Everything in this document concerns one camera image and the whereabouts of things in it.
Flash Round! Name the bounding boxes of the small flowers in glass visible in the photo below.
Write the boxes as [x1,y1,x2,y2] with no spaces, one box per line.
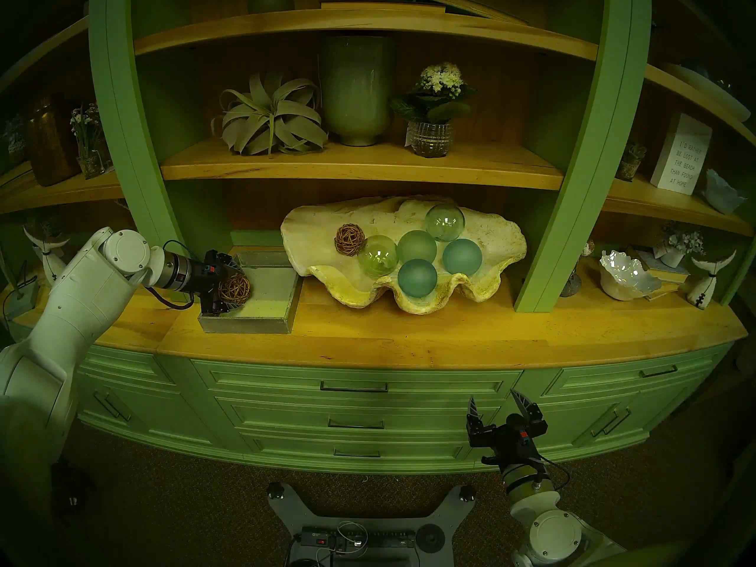
[69,102,113,180]

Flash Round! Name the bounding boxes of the white text sign block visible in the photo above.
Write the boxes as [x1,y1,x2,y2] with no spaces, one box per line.
[650,112,713,195]

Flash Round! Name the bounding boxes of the grey-blue book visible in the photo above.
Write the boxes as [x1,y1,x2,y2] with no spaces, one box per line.
[635,247,692,284]

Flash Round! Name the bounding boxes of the tall green ceramic vase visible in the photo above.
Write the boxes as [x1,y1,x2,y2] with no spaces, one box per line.
[321,34,395,147]

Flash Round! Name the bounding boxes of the small grey shell ornament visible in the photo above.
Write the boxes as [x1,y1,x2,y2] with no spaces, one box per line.
[560,240,596,298]

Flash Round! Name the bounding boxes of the frosted glass ball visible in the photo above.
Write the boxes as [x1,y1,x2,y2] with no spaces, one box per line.
[397,259,438,299]
[442,238,484,276]
[396,230,438,264]

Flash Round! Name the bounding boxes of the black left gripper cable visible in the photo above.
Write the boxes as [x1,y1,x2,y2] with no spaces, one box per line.
[144,239,200,311]

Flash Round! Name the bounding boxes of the pale air plant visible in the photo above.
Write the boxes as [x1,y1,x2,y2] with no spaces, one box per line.
[211,70,329,158]

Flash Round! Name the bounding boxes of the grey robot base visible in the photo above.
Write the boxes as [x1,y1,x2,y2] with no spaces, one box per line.
[266,482,477,567]

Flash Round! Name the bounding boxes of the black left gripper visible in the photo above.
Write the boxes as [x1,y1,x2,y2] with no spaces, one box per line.
[189,252,246,316]

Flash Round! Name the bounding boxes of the brown wicker ball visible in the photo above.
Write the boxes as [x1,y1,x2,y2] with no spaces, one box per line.
[334,223,366,257]
[219,274,252,307]

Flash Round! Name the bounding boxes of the pale blue jagged bowl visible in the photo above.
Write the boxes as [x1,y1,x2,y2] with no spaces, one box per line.
[703,169,748,215]

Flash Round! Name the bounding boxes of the small potted succulent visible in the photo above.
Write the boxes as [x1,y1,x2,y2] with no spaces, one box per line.
[615,136,647,183]

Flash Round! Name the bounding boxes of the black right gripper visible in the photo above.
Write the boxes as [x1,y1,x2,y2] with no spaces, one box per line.
[467,390,544,472]

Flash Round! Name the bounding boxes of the small pale box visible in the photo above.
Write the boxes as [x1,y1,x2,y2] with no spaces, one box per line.
[0,279,41,324]

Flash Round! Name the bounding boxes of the white potted flower bunch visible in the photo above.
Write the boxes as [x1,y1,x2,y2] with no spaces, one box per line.
[653,223,706,269]

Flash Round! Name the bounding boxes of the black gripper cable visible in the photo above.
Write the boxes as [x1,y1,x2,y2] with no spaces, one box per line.
[144,239,200,311]
[532,454,571,493]

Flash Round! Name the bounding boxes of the ribbed glass plant pot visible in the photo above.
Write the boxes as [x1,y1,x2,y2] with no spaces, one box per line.
[408,120,454,159]

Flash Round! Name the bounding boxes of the grey metal tray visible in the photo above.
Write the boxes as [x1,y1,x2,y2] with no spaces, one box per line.
[198,252,303,335]

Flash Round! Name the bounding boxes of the white flowering plant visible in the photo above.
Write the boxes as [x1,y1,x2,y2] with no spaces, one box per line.
[390,62,476,125]

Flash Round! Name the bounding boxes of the giant clam shell bowl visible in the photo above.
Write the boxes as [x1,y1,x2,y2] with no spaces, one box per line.
[280,195,528,315]

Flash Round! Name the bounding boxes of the white whale tail figurine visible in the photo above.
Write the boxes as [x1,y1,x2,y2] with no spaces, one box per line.
[22,226,70,284]
[686,250,738,308]

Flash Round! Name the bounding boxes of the large white dish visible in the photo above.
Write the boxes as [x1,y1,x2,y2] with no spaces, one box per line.
[661,63,752,122]

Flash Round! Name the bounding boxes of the clear glass ball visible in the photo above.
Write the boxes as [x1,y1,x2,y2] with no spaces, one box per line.
[357,234,399,278]
[425,203,466,242]

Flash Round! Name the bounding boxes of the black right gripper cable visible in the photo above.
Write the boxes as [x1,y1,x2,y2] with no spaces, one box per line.
[532,454,571,493]

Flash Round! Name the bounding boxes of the green wooden shelf cabinet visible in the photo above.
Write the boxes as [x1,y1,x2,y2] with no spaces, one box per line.
[0,0,756,475]

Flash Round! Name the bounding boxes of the white ruffled shell bowl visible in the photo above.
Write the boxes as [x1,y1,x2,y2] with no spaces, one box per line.
[599,250,662,302]

